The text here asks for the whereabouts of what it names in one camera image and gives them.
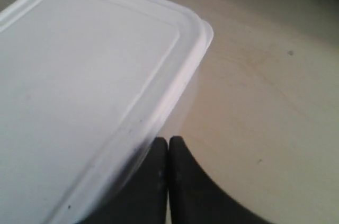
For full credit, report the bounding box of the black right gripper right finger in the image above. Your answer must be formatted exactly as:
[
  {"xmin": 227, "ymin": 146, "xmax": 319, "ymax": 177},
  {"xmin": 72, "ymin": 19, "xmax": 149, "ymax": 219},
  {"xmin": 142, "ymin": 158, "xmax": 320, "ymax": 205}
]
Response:
[{"xmin": 168, "ymin": 136, "xmax": 268, "ymax": 224}]

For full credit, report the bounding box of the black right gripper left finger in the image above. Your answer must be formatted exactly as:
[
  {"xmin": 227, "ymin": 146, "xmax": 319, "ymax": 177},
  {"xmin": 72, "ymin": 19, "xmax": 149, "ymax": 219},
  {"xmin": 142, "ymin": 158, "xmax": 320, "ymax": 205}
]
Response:
[{"xmin": 87, "ymin": 138, "xmax": 167, "ymax": 224}]

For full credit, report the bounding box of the white lidded plastic container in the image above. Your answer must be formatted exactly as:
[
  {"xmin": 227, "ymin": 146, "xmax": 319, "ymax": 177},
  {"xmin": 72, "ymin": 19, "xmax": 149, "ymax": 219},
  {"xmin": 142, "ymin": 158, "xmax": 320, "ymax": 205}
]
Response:
[{"xmin": 1, "ymin": 0, "xmax": 213, "ymax": 223}]

